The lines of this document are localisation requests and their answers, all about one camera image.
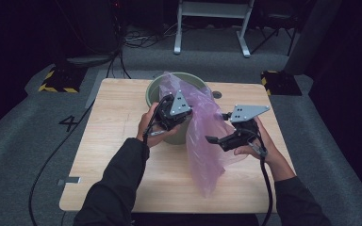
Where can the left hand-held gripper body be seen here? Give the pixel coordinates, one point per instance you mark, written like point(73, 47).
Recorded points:
point(179, 105)

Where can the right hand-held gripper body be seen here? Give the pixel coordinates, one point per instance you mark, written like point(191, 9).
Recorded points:
point(248, 113)

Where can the pink plastic bag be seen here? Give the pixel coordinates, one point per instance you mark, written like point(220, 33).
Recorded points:
point(204, 150)

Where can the green trash bin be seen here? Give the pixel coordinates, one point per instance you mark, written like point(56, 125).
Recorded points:
point(152, 94)

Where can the person's left hand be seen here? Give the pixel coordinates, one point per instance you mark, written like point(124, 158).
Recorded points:
point(147, 125)

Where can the person's right hand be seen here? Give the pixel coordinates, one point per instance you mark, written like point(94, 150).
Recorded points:
point(268, 147)

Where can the black yellow striped base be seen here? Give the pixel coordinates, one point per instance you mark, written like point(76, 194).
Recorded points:
point(61, 80)
point(281, 83)

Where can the black chair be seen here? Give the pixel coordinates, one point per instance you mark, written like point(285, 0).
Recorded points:
point(276, 22)

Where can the grey column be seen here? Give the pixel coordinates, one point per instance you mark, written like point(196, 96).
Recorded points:
point(311, 34)

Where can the grey tape strip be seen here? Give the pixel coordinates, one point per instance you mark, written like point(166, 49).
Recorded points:
point(70, 180)

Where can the white metal table frame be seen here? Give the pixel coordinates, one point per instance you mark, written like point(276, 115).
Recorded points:
point(213, 9)

